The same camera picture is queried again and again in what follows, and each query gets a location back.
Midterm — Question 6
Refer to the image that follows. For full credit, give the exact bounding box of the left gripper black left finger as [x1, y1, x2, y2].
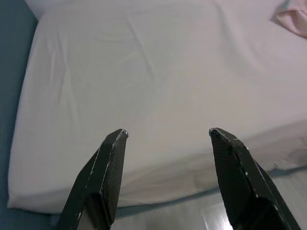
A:
[56, 128, 130, 230]

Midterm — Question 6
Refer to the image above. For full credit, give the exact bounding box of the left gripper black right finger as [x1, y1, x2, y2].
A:
[209, 127, 302, 230]

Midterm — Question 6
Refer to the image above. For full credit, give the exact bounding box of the mattress with cream sheet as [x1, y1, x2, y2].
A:
[7, 0, 307, 208]

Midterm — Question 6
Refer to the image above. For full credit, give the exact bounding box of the pink pillow with orange patches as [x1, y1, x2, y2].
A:
[271, 0, 307, 39]

